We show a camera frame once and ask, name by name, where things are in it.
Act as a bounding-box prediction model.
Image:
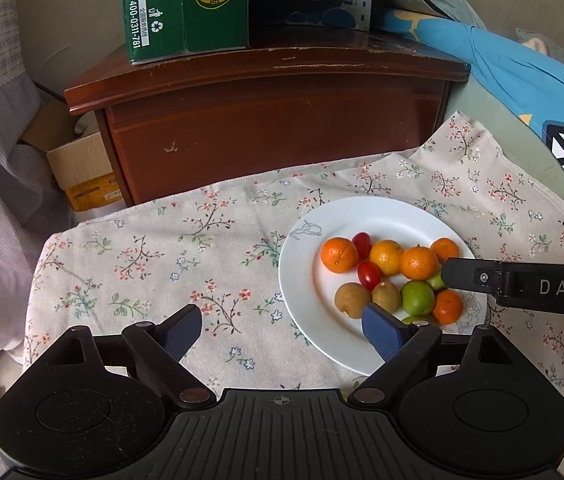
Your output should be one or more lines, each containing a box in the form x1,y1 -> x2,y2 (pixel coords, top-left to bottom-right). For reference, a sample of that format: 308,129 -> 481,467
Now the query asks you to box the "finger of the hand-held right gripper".
440,258 -> 500,294

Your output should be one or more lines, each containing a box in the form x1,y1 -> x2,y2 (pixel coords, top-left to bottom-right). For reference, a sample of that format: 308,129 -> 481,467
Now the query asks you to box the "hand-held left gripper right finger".
352,302 -> 524,406

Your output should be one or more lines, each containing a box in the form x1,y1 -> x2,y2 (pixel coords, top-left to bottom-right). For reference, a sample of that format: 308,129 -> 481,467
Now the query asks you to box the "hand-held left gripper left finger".
44,304 -> 215,407

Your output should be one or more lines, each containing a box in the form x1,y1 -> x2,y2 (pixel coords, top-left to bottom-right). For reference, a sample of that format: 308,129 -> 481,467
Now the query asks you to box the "small mandarin orange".
369,240 -> 405,277
400,245 -> 441,281
432,290 -> 464,325
430,237 -> 461,263
320,236 -> 359,274

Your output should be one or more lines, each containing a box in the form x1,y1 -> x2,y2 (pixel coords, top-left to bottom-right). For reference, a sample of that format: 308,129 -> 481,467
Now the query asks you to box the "white plate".
278,196 -> 489,377

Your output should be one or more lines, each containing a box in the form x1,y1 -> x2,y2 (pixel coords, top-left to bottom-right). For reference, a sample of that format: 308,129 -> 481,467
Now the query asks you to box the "brown kiwi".
334,282 -> 371,318
372,281 -> 403,313

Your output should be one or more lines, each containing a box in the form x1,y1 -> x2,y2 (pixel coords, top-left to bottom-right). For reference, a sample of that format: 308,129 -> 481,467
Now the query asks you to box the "round green lime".
400,280 -> 436,317

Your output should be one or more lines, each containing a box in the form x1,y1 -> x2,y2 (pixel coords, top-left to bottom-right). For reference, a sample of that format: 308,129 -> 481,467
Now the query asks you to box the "red cherry tomato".
352,232 -> 373,260
357,261 -> 382,286

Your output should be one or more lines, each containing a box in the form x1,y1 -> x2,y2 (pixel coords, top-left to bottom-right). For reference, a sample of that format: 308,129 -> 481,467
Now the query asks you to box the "floral cloth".
22,111 -> 564,461

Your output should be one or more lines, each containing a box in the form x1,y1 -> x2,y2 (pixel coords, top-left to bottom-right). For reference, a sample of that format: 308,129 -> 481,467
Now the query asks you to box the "pale green bed sheet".
441,79 -> 564,213

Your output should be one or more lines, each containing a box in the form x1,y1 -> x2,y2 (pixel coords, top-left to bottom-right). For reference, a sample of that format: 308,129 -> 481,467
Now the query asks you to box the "open cardboard box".
19,99 -> 124,212

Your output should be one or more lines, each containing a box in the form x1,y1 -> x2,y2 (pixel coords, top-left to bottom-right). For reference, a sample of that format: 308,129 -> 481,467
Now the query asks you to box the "blue printed blanket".
379,7 -> 564,242

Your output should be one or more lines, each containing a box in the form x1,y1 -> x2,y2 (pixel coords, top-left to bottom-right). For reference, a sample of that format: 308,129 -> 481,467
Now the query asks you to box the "grey checked cloth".
0,74 -> 74,352

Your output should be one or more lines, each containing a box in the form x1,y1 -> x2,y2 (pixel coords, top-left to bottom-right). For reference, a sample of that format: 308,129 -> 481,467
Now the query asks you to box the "wooden nightstand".
64,27 -> 472,207

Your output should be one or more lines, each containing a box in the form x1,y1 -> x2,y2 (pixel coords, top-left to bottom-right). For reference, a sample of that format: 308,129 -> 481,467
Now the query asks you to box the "green carton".
121,0 -> 251,66

